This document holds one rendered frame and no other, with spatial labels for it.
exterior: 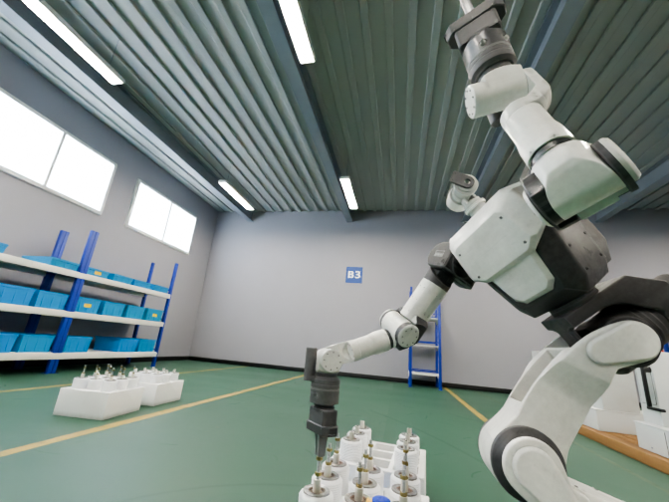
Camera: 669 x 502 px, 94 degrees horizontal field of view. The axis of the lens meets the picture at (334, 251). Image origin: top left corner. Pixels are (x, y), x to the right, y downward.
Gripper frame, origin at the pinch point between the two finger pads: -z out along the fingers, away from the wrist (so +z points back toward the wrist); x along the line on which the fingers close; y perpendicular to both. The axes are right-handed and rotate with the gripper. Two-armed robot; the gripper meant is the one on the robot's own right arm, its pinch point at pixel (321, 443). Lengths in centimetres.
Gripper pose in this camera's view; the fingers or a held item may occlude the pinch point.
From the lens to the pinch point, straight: 106.2
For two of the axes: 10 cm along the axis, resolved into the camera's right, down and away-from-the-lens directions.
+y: 8.3, 2.3, 5.2
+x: 5.6, -2.0, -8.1
